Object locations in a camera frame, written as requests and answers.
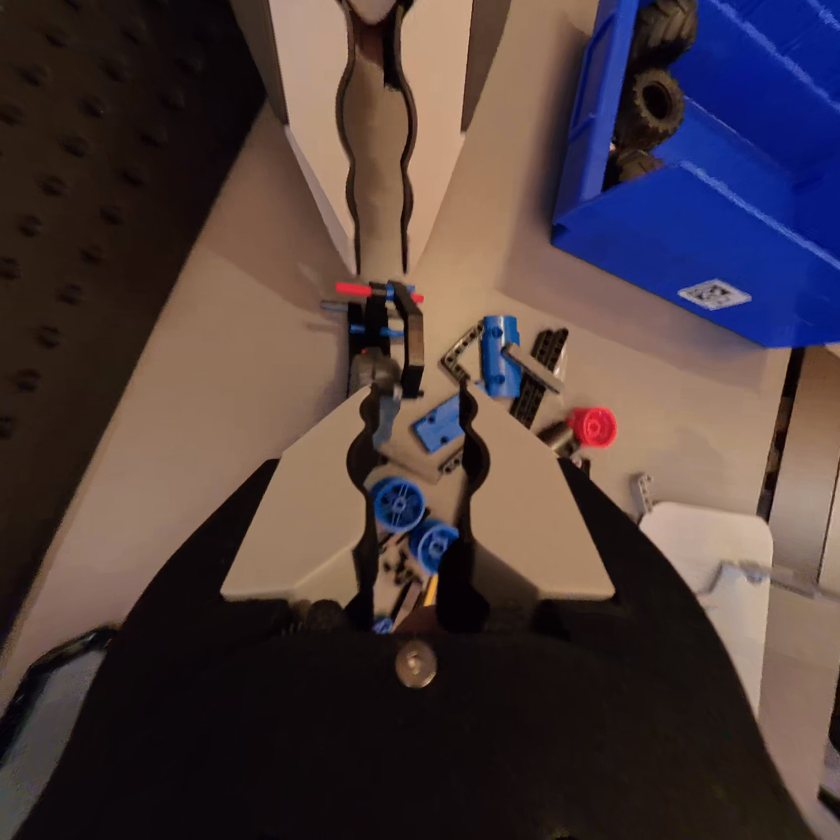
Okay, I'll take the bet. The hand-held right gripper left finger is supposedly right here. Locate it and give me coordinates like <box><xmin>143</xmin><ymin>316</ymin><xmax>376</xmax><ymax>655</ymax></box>
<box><xmin>220</xmin><ymin>387</ymin><xmax>382</xmax><ymax>634</ymax></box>

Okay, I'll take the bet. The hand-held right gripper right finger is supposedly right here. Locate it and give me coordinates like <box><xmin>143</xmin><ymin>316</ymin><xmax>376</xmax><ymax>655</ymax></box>
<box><xmin>437</xmin><ymin>384</ymin><xmax>618</xmax><ymax>634</ymax></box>

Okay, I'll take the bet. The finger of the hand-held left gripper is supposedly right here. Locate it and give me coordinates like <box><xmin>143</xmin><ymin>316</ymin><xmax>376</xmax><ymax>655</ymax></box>
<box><xmin>268</xmin><ymin>0</ymin><xmax>361</xmax><ymax>277</ymax></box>
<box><xmin>392</xmin><ymin>0</ymin><xmax>475</xmax><ymax>275</ymax></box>

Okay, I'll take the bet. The grey toy motor assembly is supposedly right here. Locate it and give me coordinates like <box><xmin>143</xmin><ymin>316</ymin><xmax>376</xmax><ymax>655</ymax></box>
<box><xmin>320</xmin><ymin>297</ymin><xmax>406</xmax><ymax>462</ymax></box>

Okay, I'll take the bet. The red toy axle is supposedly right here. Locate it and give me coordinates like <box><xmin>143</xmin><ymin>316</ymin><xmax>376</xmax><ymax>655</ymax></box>
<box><xmin>333</xmin><ymin>281</ymin><xmax>425</xmax><ymax>307</ymax></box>

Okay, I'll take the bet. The grey desk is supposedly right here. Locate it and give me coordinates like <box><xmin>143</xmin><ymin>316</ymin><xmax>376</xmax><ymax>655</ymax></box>
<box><xmin>0</xmin><ymin>0</ymin><xmax>840</xmax><ymax>840</ymax></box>

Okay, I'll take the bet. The black toy block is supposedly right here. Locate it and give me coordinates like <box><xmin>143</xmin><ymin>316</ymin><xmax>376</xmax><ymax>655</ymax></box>
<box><xmin>537</xmin><ymin>419</ymin><xmax>583</xmax><ymax>458</ymax></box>

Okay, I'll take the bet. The blue toy wheel rim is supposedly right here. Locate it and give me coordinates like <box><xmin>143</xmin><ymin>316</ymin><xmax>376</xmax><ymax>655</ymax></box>
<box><xmin>367</xmin><ymin>476</ymin><xmax>429</xmax><ymax>535</ymax></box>
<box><xmin>407</xmin><ymin>518</ymin><xmax>462</xmax><ymax>568</ymax></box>

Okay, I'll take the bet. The red toy wheel rim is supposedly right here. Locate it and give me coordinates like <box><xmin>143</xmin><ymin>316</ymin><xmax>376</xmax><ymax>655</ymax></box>
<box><xmin>564</xmin><ymin>406</ymin><xmax>619</xmax><ymax>450</ymax></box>

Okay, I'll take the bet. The blue flat toy panel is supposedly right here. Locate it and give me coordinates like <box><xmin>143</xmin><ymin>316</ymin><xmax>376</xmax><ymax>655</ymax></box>
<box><xmin>411</xmin><ymin>392</ymin><xmax>465</xmax><ymax>455</ymax></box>

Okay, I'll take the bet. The grey toy beam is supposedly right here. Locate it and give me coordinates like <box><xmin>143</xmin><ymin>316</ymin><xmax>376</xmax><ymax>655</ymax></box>
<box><xmin>500</xmin><ymin>341</ymin><xmax>567</xmax><ymax>396</ymax></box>

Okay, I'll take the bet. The blue curved toy panel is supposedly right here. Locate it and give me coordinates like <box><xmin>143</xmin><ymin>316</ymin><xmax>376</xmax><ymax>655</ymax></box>
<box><xmin>479</xmin><ymin>314</ymin><xmax>522</xmax><ymax>401</ymax></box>

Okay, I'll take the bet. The white stand base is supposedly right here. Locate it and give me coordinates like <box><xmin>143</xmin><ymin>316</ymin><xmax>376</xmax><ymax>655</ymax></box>
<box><xmin>638</xmin><ymin>500</ymin><xmax>777</xmax><ymax>718</ymax></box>

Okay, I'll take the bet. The short black toy beam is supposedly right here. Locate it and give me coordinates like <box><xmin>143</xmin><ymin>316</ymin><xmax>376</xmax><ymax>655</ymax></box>
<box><xmin>438</xmin><ymin>320</ymin><xmax>487</xmax><ymax>386</ymax></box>

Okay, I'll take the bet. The black angled long toy beam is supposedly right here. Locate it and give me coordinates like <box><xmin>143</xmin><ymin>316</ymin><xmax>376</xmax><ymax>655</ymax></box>
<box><xmin>0</xmin><ymin>625</ymin><xmax>120</xmax><ymax>759</ymax></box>

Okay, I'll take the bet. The blue plastic bin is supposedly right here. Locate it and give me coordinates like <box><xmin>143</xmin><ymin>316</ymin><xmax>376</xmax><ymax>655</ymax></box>
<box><xmin>550</xmin><ymin>0</ymin><xmax>840</xmax><ymax>350</ymax></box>

